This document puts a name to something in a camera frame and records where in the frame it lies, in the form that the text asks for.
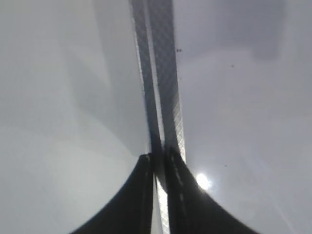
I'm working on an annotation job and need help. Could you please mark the white board with grey frame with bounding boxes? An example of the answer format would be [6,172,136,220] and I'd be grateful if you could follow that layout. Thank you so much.
[130,0,312,234]

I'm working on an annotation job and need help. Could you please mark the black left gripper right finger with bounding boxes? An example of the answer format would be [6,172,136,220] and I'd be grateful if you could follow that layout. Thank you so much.
[164,148,256,234]

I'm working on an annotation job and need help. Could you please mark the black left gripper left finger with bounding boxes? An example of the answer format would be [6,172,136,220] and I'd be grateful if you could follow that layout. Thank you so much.
[73,154,154,234]

